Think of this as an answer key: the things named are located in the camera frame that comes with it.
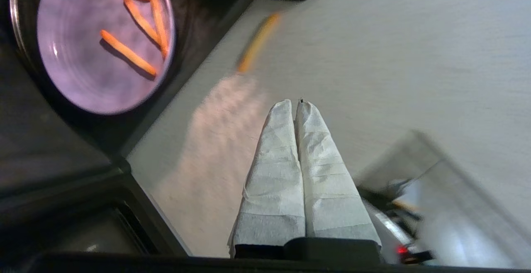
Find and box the purple plate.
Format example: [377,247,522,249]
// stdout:
[37,0,175,115]

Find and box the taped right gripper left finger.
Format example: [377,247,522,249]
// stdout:
[227,99,307,257]

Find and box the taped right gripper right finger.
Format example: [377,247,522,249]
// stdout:
[295,100,382,246]

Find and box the silver microwave oven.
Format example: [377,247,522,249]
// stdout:
[0,0,268,190]

